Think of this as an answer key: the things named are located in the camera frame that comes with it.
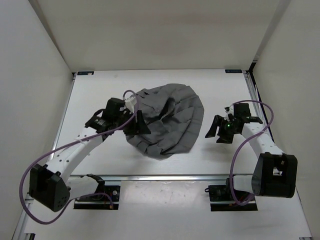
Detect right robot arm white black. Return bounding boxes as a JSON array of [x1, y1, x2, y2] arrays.
[[205, 100, 298, 206]]

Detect grey pleated skirt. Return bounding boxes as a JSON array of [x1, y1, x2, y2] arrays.
[[126, 83, 205, 160]]

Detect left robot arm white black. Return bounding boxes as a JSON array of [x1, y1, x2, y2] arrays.
[[29, 95, 151, 212]]

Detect left blue corner label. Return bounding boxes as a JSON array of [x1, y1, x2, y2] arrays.
[[77, 71, 94, 76]]

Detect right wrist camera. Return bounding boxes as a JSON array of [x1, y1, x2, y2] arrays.
[[224, 105, 234, 122]]

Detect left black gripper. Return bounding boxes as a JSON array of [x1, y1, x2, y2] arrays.
[[113, 109, 151, 135]]

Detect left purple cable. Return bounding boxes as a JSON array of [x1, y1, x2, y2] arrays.
[[19, 89, 141, 224]]

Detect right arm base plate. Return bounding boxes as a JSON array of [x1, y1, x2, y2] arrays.
[[204, 185, 258, 212]]

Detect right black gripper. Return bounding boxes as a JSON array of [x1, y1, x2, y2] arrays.
[[204, 114, 239, 144]]

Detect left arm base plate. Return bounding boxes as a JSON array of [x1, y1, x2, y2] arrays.
[[73, 181, 121, 211]]

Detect blue corner label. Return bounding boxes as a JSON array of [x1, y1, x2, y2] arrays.
[[225, 69, 243, 74], [77, 71, 94, 76]]

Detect right blue corner label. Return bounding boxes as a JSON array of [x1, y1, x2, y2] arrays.
[[225, 69, 243, 74]]

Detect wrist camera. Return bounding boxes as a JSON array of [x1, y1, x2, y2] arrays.
[[224, 105, 234, 122], [124, 96, 137, 113]]

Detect white front cover board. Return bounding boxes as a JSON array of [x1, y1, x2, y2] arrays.
[[25, 181, 311, 240]]

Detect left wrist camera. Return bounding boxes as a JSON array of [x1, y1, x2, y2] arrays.
[[124, 96, 137, 113]]

